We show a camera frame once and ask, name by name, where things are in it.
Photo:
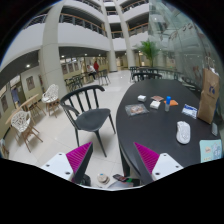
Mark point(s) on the brown paper bag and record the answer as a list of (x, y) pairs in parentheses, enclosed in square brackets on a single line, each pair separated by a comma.
[(209, 96)]

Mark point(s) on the black round table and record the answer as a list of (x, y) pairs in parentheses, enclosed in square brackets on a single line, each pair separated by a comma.
[(157, 129)]

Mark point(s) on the green potted palm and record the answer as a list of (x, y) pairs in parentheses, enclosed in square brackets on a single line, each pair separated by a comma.
[(149, 49)]

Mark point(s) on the wooden table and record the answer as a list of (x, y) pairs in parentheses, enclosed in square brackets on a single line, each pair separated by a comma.
[(27, 106)]

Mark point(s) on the orange flat packet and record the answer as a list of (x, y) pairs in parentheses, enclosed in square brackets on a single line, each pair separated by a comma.
[(173, 103)]

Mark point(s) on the seated person in white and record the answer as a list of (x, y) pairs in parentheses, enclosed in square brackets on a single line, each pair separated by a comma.
[(91, 71)]

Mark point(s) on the clear plastic snack bag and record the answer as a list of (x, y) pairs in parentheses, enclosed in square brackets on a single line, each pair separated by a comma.
[(135, 109)]

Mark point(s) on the person in red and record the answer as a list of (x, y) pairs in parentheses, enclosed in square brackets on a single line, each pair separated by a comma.
[(96, 66)]

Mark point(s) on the white lattice chair near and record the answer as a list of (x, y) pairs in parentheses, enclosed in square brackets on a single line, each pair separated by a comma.
[(21, 121)]

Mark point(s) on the brown flat card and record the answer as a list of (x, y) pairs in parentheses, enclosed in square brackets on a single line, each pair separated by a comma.
[(157, 98)]

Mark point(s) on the white lattice chair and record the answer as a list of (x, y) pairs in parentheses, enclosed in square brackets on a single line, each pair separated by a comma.
[(21, 121), (50, 97)]

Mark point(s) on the white small box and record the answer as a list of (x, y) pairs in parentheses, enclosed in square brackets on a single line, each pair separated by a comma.
[(142, 98)]

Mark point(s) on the white square box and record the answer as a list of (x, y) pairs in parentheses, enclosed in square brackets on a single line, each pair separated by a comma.
[(155, 104)]

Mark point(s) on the blue white packet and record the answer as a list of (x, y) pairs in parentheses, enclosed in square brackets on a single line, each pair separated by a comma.
[(189, 111)]

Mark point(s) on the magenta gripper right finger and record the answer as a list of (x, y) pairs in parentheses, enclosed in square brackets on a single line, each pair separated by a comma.
[(146, 160)]

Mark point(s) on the small bottle blue cap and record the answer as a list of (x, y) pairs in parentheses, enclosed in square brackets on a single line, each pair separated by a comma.
[(167, 103)]

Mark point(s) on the black plastic chair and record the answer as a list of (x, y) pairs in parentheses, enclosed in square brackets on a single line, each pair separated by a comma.
[(90, 120)]

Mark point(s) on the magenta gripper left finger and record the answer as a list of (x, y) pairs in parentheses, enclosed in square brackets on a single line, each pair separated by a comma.
[(79, 159)]

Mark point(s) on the white lattice chair far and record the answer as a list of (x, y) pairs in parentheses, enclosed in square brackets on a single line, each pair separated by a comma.
[(50, 97)]

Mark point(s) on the white computer mouse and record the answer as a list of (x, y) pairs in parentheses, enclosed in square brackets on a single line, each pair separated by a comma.
[(183, 134)]

